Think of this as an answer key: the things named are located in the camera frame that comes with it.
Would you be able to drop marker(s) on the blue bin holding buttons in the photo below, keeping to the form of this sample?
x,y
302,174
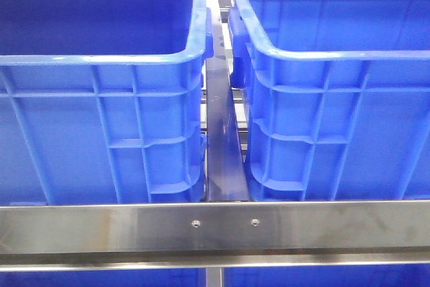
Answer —
x,y
100,101

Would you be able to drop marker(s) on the steel rack centre divider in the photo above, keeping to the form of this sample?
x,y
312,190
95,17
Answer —
x,y
225,173

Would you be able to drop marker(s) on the empty blue target bin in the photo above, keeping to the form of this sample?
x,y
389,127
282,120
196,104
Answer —
x,y
337,97

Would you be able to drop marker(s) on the steel rack front rail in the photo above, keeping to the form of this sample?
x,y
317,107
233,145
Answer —
x,y
220,234

